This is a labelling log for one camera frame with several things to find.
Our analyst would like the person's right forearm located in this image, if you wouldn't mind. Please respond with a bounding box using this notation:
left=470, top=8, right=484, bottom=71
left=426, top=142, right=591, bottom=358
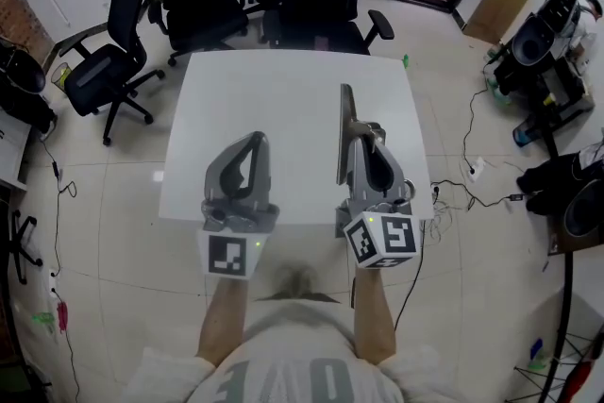
left=352, top=266, right=398, bottom=365

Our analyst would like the mesh waste bin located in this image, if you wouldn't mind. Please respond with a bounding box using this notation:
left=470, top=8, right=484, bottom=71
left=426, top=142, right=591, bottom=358
left=50, top=61, right=74, bottom=93

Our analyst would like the black curved pole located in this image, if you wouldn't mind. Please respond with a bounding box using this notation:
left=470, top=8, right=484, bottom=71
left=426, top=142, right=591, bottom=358
left=548, top=249, right=575, bottom=403

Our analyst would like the brown cardboard sheet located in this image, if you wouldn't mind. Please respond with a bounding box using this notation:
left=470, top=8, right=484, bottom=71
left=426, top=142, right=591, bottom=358
left=463, top=0, right=534, bottom=46

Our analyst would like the white side desk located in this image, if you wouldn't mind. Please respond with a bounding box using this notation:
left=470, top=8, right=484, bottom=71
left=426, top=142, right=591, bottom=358
left=0, top=108, right=32, bottom=193

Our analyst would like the thin black cable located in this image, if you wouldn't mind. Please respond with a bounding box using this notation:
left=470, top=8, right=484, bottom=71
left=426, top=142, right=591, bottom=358
left=39, top=140, right=82, bottom=403

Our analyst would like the black power cable with adapter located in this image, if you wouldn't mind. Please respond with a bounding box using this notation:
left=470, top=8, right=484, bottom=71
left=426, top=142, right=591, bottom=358
left=430, top=84, right=526, bottom=210

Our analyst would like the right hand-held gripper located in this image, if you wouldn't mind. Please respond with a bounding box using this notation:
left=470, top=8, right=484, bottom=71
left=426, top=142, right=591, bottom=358
left=335, top=137, right=423, bottom=271

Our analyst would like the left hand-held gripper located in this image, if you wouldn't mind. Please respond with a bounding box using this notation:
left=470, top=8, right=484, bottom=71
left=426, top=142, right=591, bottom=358
left=196, top=130, right=281, bottom=282

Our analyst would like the red frame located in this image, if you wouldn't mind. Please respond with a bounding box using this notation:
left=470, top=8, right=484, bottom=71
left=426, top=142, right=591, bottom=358
left=561, top=345, right=598, bottom=403

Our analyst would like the brown wooden desk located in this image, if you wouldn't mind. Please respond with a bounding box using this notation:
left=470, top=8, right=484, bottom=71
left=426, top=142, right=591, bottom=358
left=546, top=216, right=604, bottom=257

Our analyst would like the black chair base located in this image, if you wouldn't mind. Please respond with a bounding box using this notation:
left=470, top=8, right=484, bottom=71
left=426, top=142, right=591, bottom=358
left=8, top=209, right=44, bottom=285

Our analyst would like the long black cable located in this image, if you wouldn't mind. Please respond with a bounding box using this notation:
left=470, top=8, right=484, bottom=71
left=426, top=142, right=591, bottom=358
left=393, top=221, right=427, bottom=332

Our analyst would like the blue and green bottle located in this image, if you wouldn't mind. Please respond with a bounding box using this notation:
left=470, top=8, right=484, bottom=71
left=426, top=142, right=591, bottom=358
left=528, top=336, right=549, bottom=370

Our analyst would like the person's left forearm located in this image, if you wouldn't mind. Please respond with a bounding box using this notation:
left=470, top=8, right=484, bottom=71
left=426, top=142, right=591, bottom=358
left=194, top=277, right=249, bottom=367

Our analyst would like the person's white printed shirt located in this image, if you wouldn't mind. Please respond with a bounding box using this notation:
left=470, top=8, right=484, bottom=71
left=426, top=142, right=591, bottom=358
left=119, top=298, right=455, bottom=403

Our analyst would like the green plastic item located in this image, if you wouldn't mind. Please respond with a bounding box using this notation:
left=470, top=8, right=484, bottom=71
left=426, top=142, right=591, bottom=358
left=31, top=311, right=58, bottom=332

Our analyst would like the black office chair with headrest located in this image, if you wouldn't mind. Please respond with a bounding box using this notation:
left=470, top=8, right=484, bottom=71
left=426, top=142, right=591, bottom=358
left=59, top=0, right=167, bottom=147

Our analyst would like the white table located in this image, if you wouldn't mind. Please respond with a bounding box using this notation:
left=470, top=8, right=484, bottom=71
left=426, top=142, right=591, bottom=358
left=157, top=50, right=435, bottom=240

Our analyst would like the grey metal tool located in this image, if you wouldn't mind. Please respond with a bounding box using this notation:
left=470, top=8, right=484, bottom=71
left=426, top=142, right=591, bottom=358
left=335, top=82, right=386, bottom=187

